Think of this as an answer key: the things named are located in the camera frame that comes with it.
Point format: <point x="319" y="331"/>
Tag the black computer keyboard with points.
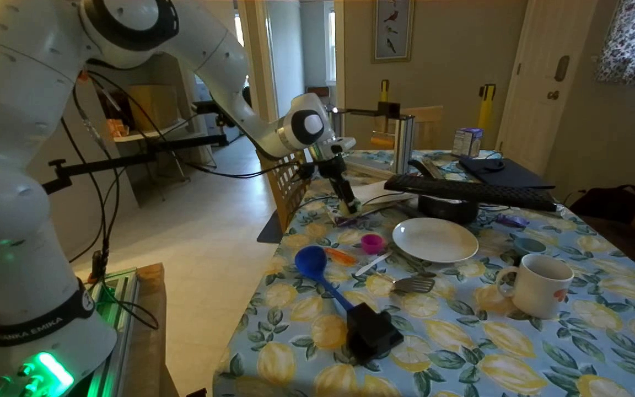
<point x="472" y="192"/>

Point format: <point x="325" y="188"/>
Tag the lemon print tablecloth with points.
<point x="464" y="338"/>

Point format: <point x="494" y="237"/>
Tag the white panel door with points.
<point x="545" y="74"/>

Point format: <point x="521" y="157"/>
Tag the white round plate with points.
<point x="434" y="239"/>

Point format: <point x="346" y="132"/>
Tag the steel thermos flask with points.
<point x="403" y="145"/>

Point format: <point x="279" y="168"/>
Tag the black camera stand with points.
<point x="373" y="112"/>

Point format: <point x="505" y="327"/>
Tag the white snack bag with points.
<point x="469" y="143"/>

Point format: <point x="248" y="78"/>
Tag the plain wooden chair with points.
<point x="428" y="127"/>

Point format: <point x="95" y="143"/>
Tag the aluminium rail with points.
<point x="116" y="324"/>

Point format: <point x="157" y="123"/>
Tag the white ceramic mug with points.
<point x="540" y="288"/>

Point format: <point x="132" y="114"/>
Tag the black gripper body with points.
<point x="336" y="175"/>

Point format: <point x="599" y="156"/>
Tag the framed bird picture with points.
<point x="394" y="30"/>

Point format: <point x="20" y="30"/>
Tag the pink small bowl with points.
<point x="373" y="243"/>

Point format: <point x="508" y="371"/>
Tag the yellow black post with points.
<point x="485" y="106"/>
<point x="384" y="91"/>

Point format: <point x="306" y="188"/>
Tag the orange toy carrot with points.
<point x="343" y="257"/>

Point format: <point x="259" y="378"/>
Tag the black bag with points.
<point x="612" y="204"/>

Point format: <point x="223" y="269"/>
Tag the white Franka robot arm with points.
<point x="15" y="112"/>

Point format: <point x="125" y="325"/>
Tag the dark blue folder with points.
<point x="505" y="172"/>

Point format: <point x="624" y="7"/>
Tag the black round bowl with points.
<point x="445" y="210"/>

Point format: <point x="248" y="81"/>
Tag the wooden lattice chair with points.
<point x="287" y="191"/>

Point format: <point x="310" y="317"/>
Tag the background wooden cabinet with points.
<point x="153" y="112"/>

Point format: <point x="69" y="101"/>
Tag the silver metal spoon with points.
<point x="370" y="265"/>

